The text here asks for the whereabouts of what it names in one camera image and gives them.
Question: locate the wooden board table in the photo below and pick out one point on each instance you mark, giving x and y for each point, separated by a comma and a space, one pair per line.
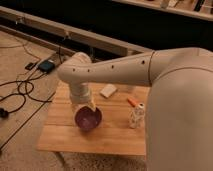
112, 136

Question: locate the small black device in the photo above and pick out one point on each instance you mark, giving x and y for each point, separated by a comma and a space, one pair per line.
30, 66

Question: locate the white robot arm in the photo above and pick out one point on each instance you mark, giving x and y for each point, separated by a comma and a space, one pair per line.
179, 110

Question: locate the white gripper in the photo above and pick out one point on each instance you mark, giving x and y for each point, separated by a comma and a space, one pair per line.
81, 94

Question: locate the white sponge block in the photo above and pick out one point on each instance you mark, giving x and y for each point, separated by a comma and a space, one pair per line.
108, 90

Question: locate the orange marker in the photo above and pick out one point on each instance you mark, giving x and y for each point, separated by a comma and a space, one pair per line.
132, 102

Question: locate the small black plug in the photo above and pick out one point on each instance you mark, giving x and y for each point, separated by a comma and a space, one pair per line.
3, 113

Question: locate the metal rail frame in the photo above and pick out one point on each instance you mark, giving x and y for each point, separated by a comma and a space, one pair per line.
75, 34

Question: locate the black power adapter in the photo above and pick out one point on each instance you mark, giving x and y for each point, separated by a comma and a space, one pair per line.
46, 66

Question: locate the white patterned bottle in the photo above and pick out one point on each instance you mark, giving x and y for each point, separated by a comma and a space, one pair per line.
137, 115

